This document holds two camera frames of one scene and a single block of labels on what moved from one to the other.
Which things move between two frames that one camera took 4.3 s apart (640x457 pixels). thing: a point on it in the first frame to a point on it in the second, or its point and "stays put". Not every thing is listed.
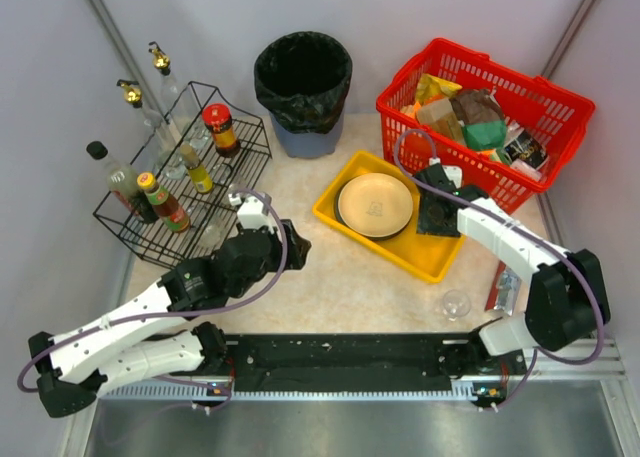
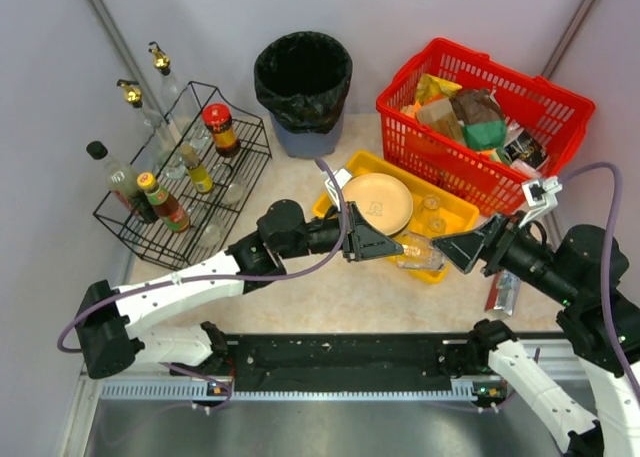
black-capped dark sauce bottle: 123,182 stays put
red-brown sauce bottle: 171,216 stays put
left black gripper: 295,247 to 350,232
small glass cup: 456,304 to 418,252
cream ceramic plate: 375,205 stays put
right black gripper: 430,178 to 491,245
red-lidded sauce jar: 217,118 stays put
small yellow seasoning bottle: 200,177 stays put
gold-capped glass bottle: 168,157 stays put
